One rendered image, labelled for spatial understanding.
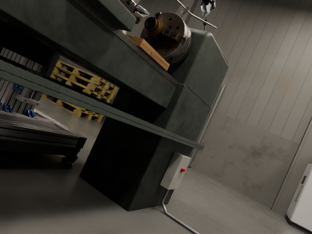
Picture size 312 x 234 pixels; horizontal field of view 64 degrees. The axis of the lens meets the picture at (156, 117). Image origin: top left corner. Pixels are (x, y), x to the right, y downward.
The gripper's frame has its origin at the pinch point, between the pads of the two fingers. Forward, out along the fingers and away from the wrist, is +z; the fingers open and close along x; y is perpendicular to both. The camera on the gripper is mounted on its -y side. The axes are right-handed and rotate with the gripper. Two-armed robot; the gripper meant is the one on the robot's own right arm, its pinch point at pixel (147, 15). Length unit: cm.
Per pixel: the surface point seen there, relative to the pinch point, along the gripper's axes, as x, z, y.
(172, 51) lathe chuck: -8.4, 9.7, -22.4
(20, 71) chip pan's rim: -52, 26, 65
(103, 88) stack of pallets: -33, -308, -314
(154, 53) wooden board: -19.0, 14.6, 0.0
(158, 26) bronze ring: -0.1, 1.1, -11.2
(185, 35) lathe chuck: 4.0, 12.0, -24.4
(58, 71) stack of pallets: -39, -414, -268
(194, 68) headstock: -9.7, 18.6, -39.7
